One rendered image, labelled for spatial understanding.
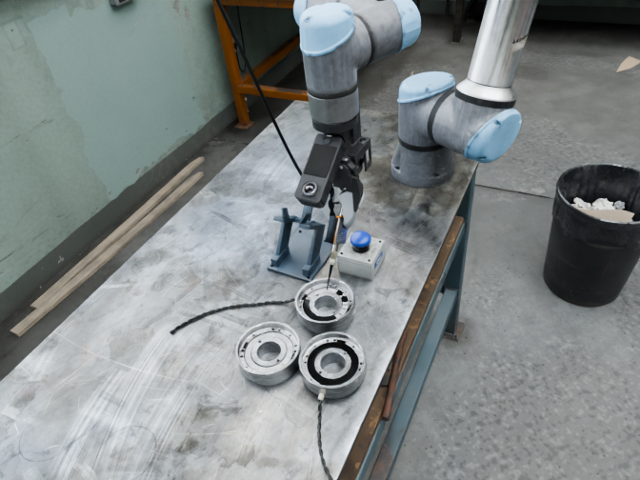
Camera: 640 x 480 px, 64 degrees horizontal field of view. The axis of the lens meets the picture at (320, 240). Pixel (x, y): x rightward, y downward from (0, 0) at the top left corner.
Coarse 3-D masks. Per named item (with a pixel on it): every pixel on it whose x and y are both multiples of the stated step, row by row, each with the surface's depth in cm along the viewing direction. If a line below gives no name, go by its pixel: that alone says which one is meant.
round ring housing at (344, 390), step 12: (324, 336) 83; (336, 336) 83; (348, 336) 82; (312, 348) 83; (360, 348) 81; (300, 360) 80; (324, 360) 82; (336, 360) 83; (348, 360) 80; (360, 360) 80; (324, 372) 79; (360, 372) 77; (312, 384) 76; (348, 384) 76; (360, 384) 78; (324, 396) 77; (336, 396) 77
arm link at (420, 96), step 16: (416, 80) 108; (432, 80) 106; (448, 80) 105; (400, 96) 109; (416, 96) 105; (432, 96) 104; (400, 112) 111; (416, 112) 107; (432, 112) 104; (400, 128) 114; (416, 128) 109; (416, 144) 112; (432, 144) 112
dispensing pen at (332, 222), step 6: (342, 210) 89; (330, 216) 88; (330, 222) 88; (336, 222) 88; (330, 228) 88; (330, 234) 88; (324, 240) 89; (330, 240) 88; (336, 246) 90; (330, 252) 90; (336, 252) 90; (330, 258) 91; (330, 264) 91; (330, 270) 91
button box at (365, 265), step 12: (348, 240) 99; (372, 240) 98; (384, 240) 98; (348, 252) 96; (360, 252) 96; (372, 252) 96; (384, 252) 100; (348, 264) 96; (360, 264) 95; (372, 264) 94; (360, 276) 97; (372, 276) 96
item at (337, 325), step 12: (312, 288) 93; (336, 288) 92; (348, 288) 91; (300, 300) 91; (312, 300) 90; (324, 300) 92; (336, 300) 90; (300, 312) 87; (324, 312) 88; (336, 312) 88; (348, 312) 86; (312, 324) 86; (324, 324) 85; (336, 324) 86; (348, 324) 89
